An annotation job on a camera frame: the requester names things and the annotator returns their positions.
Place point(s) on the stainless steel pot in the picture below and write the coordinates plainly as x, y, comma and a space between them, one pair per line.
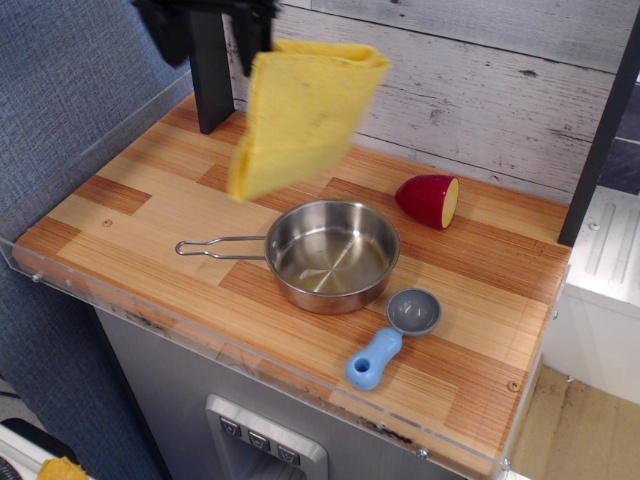
327, 256

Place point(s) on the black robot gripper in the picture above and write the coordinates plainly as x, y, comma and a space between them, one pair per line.
167, 24

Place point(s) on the red yellow toy fruit half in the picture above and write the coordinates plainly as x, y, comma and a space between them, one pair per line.
430, 199

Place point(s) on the grey toy fridge cabinet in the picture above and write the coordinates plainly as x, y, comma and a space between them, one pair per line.
171, 384

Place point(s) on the dark grey left post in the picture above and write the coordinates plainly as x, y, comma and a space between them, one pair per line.
210, 71

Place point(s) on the blue grey toy scoop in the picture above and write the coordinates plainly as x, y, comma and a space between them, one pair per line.
411, 312

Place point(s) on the dark grey post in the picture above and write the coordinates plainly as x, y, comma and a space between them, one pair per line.
609, 123
210, 71

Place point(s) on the white toy sink counter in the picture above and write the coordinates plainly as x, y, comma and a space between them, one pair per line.
593, 333

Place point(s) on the yellow cloth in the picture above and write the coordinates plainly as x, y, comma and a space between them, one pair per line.
306, 99

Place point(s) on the silver dispenser button panel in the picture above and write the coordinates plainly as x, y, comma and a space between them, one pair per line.
251, 446

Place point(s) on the clear acrylic table guard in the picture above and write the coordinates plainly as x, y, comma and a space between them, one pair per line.
455, 392

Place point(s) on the dark grey right post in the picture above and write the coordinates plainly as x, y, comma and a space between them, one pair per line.
609, 123

